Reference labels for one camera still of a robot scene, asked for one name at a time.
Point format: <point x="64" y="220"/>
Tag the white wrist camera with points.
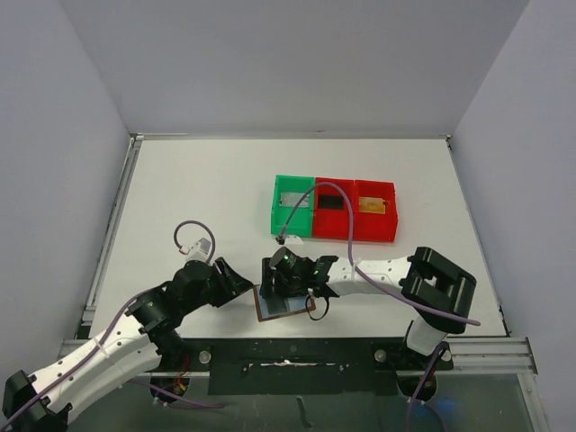
<point x="290" y="241"/>
<point x="199" y="251"/>

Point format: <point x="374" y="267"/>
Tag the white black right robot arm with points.
<point x="440" y="291"/>

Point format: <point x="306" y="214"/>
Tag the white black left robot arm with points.
<point x="141" y="336"/>

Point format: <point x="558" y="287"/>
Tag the aluminium front frame rail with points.
<point x="465" y="355"/>

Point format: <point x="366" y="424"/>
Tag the red plastic bin middle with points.
<point x="331" y="224"/>

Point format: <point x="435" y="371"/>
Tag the red plastic bin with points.
<point x="331" y="224"/>
<point x="375" y="227"/>

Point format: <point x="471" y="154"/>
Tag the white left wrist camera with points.
<point x="199" y="251"/>

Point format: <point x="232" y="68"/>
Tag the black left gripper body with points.
<point x="223" y="283"/>

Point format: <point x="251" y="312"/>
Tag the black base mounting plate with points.
<point x="286" y="379"/>

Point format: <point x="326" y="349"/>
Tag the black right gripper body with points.
<point x="266" y="279"/>

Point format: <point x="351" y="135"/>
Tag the green plastic bin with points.
<point x="302" y="221"/>

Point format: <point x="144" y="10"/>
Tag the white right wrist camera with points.
<point x="290" y="241"/>

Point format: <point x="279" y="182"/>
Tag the red plastic bin right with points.
<point x="375" y="227"/>

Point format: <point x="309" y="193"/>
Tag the aluminium left frame rail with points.
<point x="128" y="168"/>

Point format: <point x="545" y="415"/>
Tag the gold card pocket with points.
<point x="372" y="205"/>

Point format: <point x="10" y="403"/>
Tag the black card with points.
<point x="331" y="202"/>

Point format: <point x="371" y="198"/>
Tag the aluminium frame rail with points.
<point x="128" y="168"/>
<point x="465" y="355"/>

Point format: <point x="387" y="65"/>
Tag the brown leather card holder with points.
<point x="276" y="307"/>

